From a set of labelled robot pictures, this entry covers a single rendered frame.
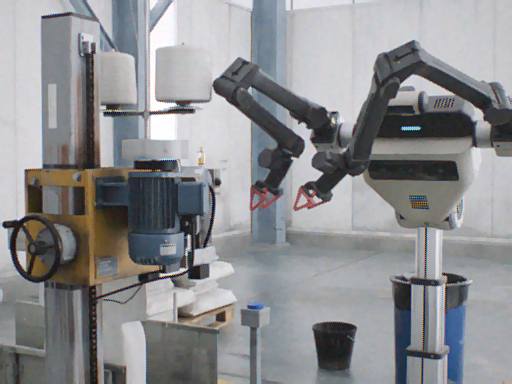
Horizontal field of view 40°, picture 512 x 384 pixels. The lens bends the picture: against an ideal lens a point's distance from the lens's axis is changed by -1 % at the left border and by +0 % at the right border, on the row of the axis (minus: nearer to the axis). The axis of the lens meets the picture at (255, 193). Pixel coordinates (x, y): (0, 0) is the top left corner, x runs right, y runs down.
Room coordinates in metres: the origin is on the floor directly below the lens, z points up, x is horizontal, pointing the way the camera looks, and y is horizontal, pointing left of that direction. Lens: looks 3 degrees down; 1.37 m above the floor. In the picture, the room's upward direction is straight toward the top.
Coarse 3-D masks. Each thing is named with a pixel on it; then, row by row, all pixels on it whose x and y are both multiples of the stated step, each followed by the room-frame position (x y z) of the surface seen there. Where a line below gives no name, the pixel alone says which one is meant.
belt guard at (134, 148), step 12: (132, 144) 1.86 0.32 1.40; (144, 144) 1.85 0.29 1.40; (156, 144) 1.85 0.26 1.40; (168, 144) 1.86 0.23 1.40; (180, 144) 1.89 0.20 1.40; (132, 156) 1.86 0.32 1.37; (144, 156) 1.85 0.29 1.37; (156, 156) 1.85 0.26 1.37; (168, 156) 1.86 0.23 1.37; (180, 156) 1.89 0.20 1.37
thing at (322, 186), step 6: (324, 174) 2.24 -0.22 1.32; (318, 180) 2.25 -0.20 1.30; (324, 180) 2.23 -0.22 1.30; (312, 186) 2.23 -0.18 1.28; (318, 186) 2.24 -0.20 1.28; (324, 186) 2.23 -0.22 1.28; (330, 186) 2.23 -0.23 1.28; (318, 192) 2.22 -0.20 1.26; (324, 192) 2.24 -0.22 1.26; (330, 192) 2.29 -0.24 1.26; (318, 198) 2.22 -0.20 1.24
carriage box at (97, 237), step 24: (120, 168) 2.01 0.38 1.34; (48, 216) 1.96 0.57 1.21; (72, 216) 1.91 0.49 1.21; (96, 216) 1.92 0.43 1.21; (120, 216) 2.01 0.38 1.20; (96, 240) 1.92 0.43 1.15; (120, 240) 2.01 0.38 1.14; (72, 264) 1.92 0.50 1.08; (96, 264) 1.91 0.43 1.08; (120, 264) 2.01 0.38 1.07
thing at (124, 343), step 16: (112, 288) 2.42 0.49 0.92; (144, 288) 2.36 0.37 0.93; (112, 304) 2.42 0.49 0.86; (128, 304) 2.39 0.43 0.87; (144, 304) 2.36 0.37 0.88; (112, 320) 2.39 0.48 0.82; (128, 320) 2.37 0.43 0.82; (144, 320) 2.36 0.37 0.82; (112, 336) 2.36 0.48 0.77; (128, 336) 2.36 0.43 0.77; (144, 336) 2.43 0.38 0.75; (112, 352) 2.35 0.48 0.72; (128, 352) 2.35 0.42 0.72; (144, 352) 2.43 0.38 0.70; (128, 368) 2.35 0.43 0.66; (144, 368) 2.43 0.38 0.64
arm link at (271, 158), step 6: (300, 144) 2.31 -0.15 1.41; (264, 150) 2.29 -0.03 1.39; (270, 150) 2.28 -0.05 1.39; (276, 150) 2.28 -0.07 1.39; (282, 150) 2.32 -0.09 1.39; (294, 150) 2.32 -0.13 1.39; (300, 150) 2.32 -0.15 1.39; (264, 156) 2.29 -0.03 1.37; (270, 156) 2.27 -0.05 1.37; (276, 156) 2.29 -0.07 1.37; (294, 156) 2.32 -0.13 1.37; (258, 162) 2.30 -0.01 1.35; (264, 162) 2.28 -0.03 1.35; (270, 162) 2.27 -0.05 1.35; (276, 162) 2.29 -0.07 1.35; (270, 168) 2.30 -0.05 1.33; (276, 168) 2.31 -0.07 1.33
